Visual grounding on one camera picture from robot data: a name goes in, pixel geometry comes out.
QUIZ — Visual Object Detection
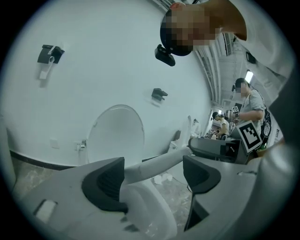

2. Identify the white toilet lid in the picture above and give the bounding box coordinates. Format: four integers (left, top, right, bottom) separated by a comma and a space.
86, 104, 145, 165

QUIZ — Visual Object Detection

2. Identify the white hanging strap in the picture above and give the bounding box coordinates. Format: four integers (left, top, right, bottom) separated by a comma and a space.
38, 55, 55, 81

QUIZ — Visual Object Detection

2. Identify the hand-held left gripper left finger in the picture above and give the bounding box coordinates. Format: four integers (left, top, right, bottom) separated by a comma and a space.
14, 156, 141, 240

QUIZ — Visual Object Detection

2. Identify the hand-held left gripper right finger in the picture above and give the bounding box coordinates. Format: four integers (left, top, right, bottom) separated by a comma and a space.
182, 154, 261, 238

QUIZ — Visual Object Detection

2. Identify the black wall holder with tape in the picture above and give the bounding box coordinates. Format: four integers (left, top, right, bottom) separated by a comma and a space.
37, 44, 66, 65

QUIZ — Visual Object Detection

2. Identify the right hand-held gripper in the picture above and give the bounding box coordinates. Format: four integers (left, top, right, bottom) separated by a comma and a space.
188, 120, 263, 165

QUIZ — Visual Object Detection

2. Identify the white toilet seat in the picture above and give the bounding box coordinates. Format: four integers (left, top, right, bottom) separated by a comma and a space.
123, 147, 193, 186

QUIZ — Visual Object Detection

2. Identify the black head-mounted camera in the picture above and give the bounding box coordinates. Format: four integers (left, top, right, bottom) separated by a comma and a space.
154, 44, 176, 67

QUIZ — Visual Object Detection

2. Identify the crumpled white tissue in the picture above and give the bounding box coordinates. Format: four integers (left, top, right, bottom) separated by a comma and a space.
153, 172, 173, 185

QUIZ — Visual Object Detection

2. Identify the person's head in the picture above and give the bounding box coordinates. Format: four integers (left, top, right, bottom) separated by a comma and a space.
159, 0, 248, 57

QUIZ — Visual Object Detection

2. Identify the small black wall holder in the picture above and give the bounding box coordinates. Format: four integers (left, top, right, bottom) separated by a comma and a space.
151, 88, 169, 102

